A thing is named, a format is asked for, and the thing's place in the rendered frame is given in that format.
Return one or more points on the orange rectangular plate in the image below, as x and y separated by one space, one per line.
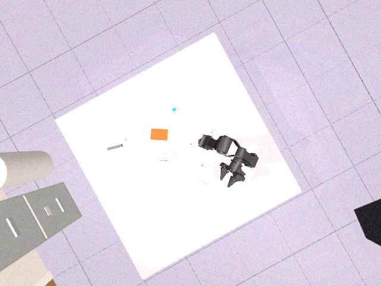
159 134

